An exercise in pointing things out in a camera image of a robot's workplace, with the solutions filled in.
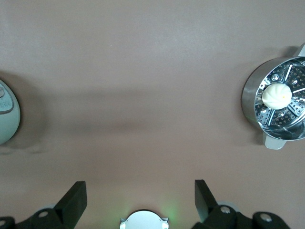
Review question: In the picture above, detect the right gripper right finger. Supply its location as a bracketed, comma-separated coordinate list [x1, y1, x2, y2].
[190, 179, 291, 229]

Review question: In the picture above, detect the steel steamer pot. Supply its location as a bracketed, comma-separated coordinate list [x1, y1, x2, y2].
[241, 42, 305, 150]

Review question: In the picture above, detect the brown table cloth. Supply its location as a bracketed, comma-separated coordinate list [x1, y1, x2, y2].
[0, 0, 305, 229]

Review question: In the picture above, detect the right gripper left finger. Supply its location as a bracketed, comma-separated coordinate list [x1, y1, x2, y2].
[0, 180, 87, 229]

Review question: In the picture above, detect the white steamed bun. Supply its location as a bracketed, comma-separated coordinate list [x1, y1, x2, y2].
[261, 83, 292, 110]

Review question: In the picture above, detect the stainless steel pot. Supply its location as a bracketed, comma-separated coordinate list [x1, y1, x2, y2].
[0, 79, 21, 146]

